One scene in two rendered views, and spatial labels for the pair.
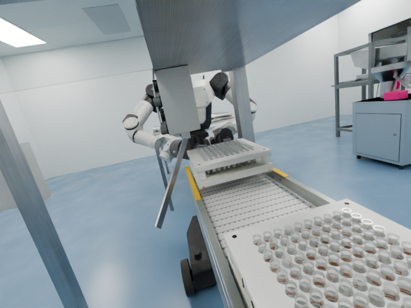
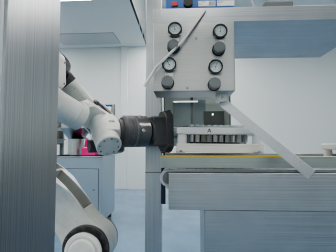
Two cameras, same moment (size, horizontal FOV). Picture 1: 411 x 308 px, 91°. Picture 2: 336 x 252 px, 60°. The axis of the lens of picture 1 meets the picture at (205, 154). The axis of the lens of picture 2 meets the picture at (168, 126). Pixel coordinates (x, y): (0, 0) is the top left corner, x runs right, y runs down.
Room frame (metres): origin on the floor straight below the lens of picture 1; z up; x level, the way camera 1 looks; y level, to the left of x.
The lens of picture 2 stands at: (0.67, 0.89, 0.88)
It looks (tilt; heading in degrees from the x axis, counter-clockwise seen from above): 4 degrees up; 281
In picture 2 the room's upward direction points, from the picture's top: straight up
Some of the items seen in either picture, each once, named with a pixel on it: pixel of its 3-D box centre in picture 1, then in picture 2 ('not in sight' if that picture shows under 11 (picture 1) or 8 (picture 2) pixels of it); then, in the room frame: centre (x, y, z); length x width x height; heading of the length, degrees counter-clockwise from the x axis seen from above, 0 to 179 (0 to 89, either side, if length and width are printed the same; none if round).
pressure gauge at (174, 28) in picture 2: not in sight; (174, 29); (0.80, 0.13, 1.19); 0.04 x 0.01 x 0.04; 9
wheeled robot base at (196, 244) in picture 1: (216, 229); not in sight; (1.31, 0.03, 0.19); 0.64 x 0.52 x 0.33; 8
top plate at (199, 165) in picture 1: (223, 152); (215, 132); (0.70, -0.07, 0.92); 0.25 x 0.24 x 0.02; 98
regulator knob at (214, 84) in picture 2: (164, 128); (214, 82); (0.70, 0.12, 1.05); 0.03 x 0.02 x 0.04; 9
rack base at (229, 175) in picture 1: (225, 164); (215, 147); (0.70, -0.07, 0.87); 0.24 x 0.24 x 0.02; 8
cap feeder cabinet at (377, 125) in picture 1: (394, 129); (82, 187); (2.32, -2.30, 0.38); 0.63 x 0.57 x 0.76; 7
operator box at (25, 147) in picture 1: (14, 176); not in sight; (0.85, 0.82, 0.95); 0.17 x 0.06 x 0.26; 99
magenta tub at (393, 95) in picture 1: (395, 95); (90, 151); (2.15, -2.12, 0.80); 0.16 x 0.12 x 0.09; 7
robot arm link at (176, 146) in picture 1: (187, 149); (151, 131); (0.88, 0.08, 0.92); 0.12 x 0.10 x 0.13; 40
